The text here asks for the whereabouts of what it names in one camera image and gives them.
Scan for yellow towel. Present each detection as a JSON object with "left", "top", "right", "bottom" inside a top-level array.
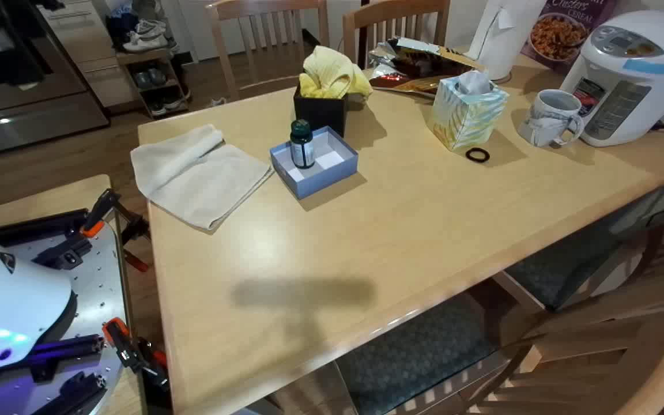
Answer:
[{"left": 298, "top": 43, "right": 373, "bottom": 102}]

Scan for blue-grey shallow box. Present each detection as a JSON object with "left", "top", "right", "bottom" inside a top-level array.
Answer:
[{"left": 267, "top": 125, "right": 362, "bottom": 202}]

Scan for black rectangular box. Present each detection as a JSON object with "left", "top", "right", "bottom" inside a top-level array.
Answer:
[{"left": 293, "top": 81, "right": 350, "bottom": 137}]

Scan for white folded towel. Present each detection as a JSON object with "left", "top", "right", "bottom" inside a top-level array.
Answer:
[{"left": 130, "top": 122, "right": 274, "bottom": 235}]

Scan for patterned tissue box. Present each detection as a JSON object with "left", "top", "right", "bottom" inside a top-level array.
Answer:
[{"left": 430, "top": 69, "right": 513, "bottom": 152}]

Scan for printed snack box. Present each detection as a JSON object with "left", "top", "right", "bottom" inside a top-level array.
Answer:
[{"left": 523, "top": 0, "right": 619, "bottom": 71}]

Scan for small green-capped bottle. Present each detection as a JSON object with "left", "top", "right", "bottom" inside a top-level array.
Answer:
[{"left": 289, "top": 117, "right": 319, "bottom": 171}]

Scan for brown tray with items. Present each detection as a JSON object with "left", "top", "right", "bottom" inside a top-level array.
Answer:
[{"left": 365, "top": 35, "right": 479, "bottom": 102}]

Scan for orange black clamp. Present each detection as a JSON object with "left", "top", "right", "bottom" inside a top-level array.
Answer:
[
  {"left": 100, "top": 316, "right": 170, "bottom": 388},
  {"left": 33, "top": 186, "right": 123, "bottom": 272},
  {"left": 120, "top": 213, "right": 154, "bottom": 273}
]

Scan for wooden slat-back chair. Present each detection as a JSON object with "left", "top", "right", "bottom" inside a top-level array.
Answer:
[
  {"left": 206, "top": 0, "right": 332, "bottom": 102},
  {"left": 342, "top": 0, "right": 453, "bottom": 71}
]

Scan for wooden shoe rack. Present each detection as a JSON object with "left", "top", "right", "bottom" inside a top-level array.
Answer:
[{"left": 110, "top": 43, "right": 192, "bottom": 117}]

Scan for white mug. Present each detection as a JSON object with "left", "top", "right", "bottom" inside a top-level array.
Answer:
[{"left": 520, "top": 87, "right": 585, "bottom": 150}]

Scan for metal robot mounting plate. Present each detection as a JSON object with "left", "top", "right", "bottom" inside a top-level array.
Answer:
[{"left": 0, "top": 205, "right": 131, "bottom": 415}]

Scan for white sneakers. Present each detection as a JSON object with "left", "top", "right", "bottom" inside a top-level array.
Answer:
[{"left": 120, "top": 19, "right": 170, "bottom": 54}]

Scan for white electric water boiler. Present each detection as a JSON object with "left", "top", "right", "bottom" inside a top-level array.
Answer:
[{"left": 558, "top": 6, "right": 664, "bottom": 147}]

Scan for black rubber ring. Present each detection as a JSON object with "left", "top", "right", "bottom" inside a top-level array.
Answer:
[{"left": 464, "top": 144, "right": 493, "bottom": 166}]

